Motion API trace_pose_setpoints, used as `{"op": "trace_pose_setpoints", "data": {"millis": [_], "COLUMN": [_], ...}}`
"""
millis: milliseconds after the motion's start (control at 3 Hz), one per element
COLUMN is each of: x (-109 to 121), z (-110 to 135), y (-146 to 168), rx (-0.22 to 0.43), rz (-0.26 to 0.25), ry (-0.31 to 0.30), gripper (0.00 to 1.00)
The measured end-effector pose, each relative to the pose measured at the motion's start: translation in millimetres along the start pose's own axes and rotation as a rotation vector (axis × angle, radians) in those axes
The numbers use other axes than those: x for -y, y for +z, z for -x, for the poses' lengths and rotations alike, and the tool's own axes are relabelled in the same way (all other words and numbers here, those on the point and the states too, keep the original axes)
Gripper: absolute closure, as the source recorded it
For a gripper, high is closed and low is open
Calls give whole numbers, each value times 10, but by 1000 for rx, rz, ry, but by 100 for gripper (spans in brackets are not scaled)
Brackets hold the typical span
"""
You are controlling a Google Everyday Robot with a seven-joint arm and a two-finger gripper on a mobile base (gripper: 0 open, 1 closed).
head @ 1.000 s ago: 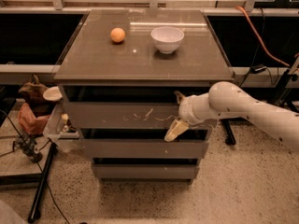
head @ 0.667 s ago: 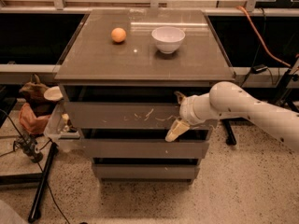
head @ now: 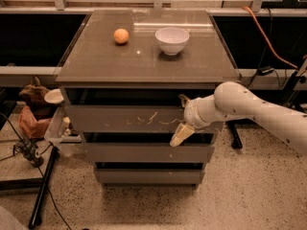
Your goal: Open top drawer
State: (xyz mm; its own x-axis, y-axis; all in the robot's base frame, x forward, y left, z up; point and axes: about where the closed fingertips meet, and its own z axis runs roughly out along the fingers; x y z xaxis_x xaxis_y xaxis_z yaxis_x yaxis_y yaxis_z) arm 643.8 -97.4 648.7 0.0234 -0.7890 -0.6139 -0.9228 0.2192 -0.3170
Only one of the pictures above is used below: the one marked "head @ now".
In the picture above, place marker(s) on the grey bottom drawer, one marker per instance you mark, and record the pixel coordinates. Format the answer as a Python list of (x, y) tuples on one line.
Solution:
[(149, 176)]

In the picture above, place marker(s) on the black power adapter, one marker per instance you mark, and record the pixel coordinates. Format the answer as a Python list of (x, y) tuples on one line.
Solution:
[(263, 71)]

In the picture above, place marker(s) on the orange cloth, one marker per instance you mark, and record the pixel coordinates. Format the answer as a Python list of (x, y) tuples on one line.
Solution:
[(30, 125)]

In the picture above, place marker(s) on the grey drawer cabinet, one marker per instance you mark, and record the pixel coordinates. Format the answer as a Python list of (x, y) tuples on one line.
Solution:
[(99, 71)]

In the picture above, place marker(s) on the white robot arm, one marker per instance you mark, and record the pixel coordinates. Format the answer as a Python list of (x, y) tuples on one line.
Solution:
[(232, 101)]

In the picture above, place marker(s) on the grey middle drawer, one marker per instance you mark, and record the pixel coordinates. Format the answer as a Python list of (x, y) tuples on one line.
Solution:
[(146, 153)]

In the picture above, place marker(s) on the grey drawer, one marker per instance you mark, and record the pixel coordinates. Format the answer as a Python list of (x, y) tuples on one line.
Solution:
[(149, 176), (125, 118), (146, 153)]

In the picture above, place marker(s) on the white bowl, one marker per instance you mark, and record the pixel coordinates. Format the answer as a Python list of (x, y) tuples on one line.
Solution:
[(171, 40)]

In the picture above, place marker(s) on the orange fruit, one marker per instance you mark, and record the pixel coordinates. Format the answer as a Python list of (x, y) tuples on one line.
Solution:
[(121, 36)]

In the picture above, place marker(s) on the black clamp device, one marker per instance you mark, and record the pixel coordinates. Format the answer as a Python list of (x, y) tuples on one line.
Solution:
[(28, 148)]

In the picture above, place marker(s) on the grey top drawer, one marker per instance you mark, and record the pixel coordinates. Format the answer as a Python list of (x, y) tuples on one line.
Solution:
[(125, 118)]

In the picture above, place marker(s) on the black stand leg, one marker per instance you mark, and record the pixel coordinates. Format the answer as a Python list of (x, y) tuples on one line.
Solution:
[(35, 219)]

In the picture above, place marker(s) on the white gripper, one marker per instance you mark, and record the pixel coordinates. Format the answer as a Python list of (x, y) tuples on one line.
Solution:
[(191, 115)]

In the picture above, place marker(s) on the small white dish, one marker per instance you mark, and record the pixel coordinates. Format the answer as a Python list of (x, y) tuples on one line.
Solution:
[(54, 97)]

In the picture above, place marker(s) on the clear plastic bin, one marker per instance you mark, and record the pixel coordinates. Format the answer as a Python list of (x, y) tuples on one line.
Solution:
[(57, 134)]

